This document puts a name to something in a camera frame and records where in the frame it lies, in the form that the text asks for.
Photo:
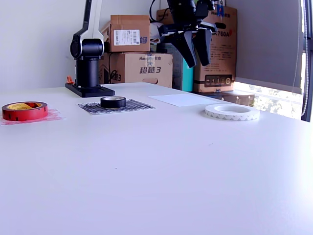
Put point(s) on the cardboard box with blue print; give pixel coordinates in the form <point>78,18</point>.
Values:
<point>146,71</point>

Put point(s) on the black scribbled paper sheet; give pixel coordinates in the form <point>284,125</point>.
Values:
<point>141,106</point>

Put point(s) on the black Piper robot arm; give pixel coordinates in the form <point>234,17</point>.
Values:
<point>85,49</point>

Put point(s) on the white tape roll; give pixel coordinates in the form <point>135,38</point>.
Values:
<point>232,118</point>

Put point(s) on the red tape roll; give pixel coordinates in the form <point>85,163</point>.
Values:
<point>24,116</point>

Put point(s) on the orange clamp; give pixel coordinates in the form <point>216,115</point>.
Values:
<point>69,80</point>

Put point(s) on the tall cardboard box GX760A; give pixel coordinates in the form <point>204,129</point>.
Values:
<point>220,61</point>

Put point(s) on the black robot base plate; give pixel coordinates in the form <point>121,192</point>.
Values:
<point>93,92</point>

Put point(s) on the teal product box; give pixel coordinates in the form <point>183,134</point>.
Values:
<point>188,78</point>

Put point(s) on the white plastic bag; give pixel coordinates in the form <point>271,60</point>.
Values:
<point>154,29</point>

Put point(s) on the grey roller blind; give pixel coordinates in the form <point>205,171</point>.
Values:
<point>266,44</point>

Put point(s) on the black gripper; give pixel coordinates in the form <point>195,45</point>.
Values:
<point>183,27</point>

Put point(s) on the red scribbled paper sheet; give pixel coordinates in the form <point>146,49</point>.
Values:
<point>56,117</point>

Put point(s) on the black tape roll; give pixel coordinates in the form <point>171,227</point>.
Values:
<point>113,104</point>

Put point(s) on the plain white paper sheet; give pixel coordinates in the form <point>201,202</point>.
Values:
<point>183,100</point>

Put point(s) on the small labelled cardboard box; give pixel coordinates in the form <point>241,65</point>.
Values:
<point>127,23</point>

